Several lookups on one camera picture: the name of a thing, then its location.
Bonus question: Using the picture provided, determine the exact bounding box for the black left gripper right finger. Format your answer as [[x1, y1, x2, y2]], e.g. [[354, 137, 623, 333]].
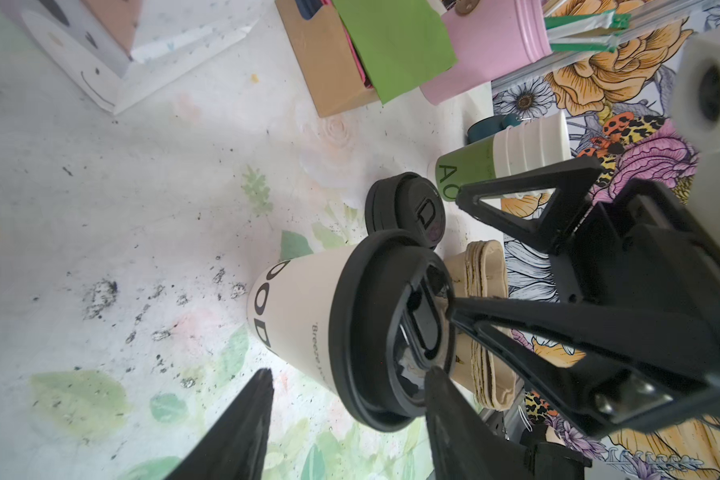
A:
[[425, 367, 531, 480]]

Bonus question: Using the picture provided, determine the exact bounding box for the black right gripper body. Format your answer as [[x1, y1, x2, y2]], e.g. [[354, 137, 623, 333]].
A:
[[548, 178, 720, 433]]

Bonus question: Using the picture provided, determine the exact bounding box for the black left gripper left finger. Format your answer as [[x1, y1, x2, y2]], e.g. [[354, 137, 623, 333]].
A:
[[168, 368, 274, 480]]

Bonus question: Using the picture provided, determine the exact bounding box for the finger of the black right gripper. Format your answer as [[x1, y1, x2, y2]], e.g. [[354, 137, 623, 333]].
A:
[[449, 297, 720, 435], [456, 157, 603, 252]]

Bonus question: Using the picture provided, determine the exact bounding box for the white floral gift bag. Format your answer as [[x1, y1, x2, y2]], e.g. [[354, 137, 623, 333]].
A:
[[0, 0, 270, 115]]

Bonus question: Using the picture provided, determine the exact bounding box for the single paper cup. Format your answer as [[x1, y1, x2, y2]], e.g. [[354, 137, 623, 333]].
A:
[[248, 241, 373, 402]]

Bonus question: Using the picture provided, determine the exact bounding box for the stack of paper cups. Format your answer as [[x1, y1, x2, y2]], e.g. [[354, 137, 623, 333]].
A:
[[431, 111, 572, 202]]

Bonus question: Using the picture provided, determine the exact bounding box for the brown cardboard cup carrier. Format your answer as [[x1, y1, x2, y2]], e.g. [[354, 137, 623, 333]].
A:
[[443, 239, 520, 412]]

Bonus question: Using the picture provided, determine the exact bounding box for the teal alarm clock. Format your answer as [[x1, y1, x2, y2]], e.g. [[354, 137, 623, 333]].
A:
[[467, 113, 522, 145]]

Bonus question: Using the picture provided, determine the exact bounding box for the pink cup holder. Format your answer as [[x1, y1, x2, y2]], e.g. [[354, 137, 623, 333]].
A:
[[420, 0, 552, 105]]

